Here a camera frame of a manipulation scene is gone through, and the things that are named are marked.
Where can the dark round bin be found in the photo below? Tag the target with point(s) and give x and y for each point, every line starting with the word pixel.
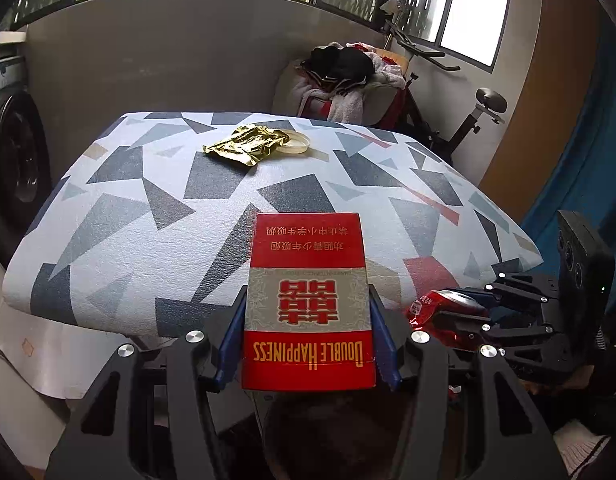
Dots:
pixel 333 440

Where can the geometric patterned tablecloth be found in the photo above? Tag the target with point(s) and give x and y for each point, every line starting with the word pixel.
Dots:
pixel 138 200

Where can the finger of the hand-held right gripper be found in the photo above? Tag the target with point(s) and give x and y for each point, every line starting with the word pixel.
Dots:
pixel 517 295
pixel 512 332

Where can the red cigarette box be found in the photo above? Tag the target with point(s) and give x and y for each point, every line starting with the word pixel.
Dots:
pixel 308 310

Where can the crumpled gold foil wrapper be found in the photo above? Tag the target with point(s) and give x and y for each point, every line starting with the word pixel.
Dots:
pixel 243 144

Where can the grey washing machine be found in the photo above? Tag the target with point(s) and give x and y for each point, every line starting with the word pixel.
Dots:
pixel 18 160

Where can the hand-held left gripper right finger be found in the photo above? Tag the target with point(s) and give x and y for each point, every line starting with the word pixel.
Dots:
pixel 386 347

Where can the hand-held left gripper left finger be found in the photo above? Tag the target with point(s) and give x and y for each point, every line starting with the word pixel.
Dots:
pixel 233 340

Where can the black exercise bike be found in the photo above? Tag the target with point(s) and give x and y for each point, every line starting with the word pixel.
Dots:
pixel 490 100

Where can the white knitted cloth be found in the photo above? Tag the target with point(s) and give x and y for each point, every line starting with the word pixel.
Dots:
pixel 582 452

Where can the white fleece garment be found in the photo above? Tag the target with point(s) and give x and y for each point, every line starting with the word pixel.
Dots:
pixel 345 102

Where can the crushed red can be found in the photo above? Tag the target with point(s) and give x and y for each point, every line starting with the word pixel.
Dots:
pixel 432 310

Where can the sliding glass window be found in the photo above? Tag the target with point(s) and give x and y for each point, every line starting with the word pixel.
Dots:
pixel 467 0

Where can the beige chair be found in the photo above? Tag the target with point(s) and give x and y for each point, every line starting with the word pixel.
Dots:
pixel 287 87

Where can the blue curtain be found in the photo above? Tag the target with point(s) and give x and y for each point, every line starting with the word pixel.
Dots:
pixel 577 160

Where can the clear round plastic lid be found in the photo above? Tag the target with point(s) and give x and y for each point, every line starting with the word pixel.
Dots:
pixel 295 142

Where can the black garment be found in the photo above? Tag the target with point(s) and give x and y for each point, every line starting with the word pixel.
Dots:
pixel 338 65

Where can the white paper bag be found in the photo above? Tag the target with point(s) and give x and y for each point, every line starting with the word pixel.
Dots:
pixel 38 355

